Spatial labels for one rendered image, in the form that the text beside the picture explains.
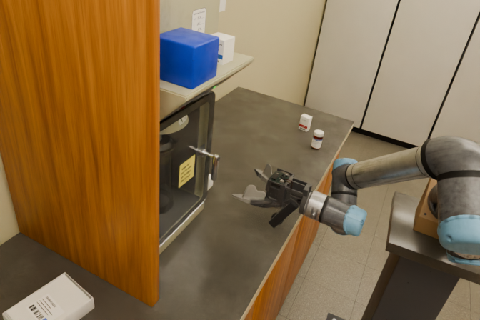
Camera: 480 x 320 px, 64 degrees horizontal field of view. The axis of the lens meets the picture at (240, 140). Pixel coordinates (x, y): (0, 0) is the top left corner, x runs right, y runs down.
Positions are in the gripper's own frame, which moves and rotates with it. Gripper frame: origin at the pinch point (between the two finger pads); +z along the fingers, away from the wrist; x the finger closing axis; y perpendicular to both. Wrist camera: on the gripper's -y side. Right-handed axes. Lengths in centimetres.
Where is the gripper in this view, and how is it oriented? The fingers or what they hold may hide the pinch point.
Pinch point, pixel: (243, 183)
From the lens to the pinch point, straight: 115.2
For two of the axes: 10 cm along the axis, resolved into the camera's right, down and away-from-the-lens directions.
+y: 1.0, -8.5, -5.1
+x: -4.7, 4.1, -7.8
